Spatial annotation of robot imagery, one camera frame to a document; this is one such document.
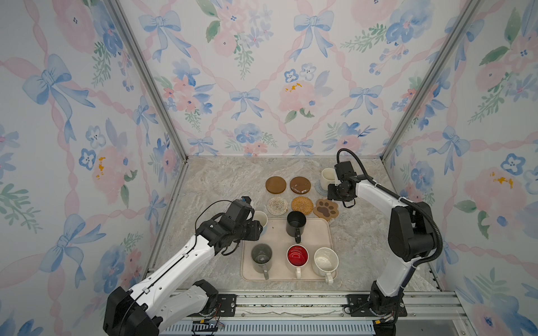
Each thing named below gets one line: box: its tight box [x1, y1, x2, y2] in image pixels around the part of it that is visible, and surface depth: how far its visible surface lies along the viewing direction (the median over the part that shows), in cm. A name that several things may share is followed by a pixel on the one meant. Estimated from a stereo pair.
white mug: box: [313, 247, 340, 285], surface depth 80 cm
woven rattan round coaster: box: [291, 196, 314, 216], surface depth 102 cm
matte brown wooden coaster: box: [264, 175, 287, 194], surface depth 110 cm
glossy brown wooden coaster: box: [290, 176, 312, 195], surface depth 109 cm
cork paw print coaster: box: [313, 198, 340, 222], surface depth 101 cm
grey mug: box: [250, 242, 273, 280], surface depth 78 cm
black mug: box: [285, 210, 307, 244], surface depth 89 cm
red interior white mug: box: [286, 244, 310, 280], surface depth 80 cm
